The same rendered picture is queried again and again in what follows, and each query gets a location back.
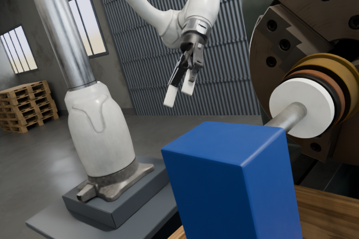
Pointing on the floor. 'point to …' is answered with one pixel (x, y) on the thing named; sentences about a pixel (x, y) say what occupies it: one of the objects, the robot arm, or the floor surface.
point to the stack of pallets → (28, 113)
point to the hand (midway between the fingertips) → (177, 97)
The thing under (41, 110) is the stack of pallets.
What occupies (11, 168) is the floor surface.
